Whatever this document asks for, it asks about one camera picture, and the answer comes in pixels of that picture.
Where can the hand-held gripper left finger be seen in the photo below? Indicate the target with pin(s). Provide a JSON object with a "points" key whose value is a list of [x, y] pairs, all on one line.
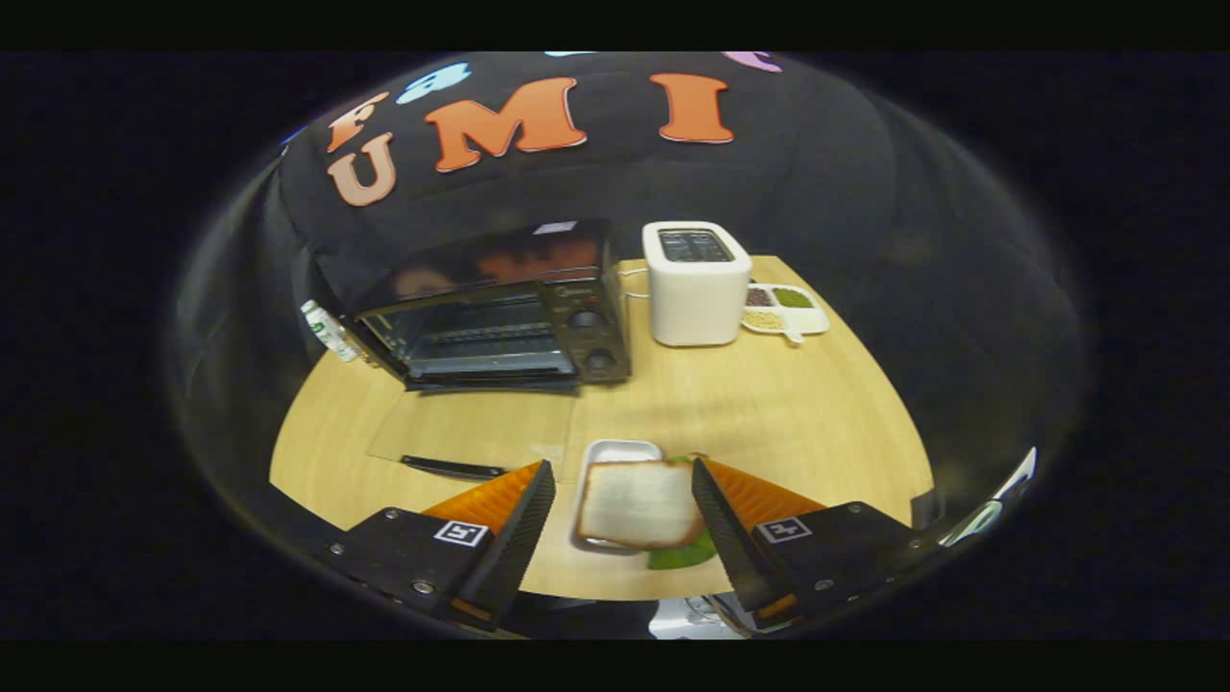
{"points": [[509, 548]]}

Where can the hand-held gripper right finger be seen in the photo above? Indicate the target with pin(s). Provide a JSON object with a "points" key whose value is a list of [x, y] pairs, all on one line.
{"points": [[735, 548]]}

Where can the sandwich with lettuce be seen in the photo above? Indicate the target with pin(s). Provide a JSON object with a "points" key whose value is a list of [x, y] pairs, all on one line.
{"points": [[639, 505]]}

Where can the black toaster oven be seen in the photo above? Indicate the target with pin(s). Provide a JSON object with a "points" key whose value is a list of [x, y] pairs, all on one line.
{"points": [[480, 259]]}

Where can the white pop-up toaster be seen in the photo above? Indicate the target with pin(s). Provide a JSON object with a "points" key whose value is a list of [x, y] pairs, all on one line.
{"points": [[694, 298]]}

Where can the small white rectangular tray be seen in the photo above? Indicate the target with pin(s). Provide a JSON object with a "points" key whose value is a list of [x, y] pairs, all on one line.
{"points": [[620, 450]]}

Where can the white divided dish of beans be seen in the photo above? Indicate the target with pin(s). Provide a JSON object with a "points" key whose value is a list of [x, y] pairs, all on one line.
{"points": [[793, 312]]}

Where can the white bottle with green label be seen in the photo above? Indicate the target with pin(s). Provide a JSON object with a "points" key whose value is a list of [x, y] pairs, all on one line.
{"points": [[330, 332]]}

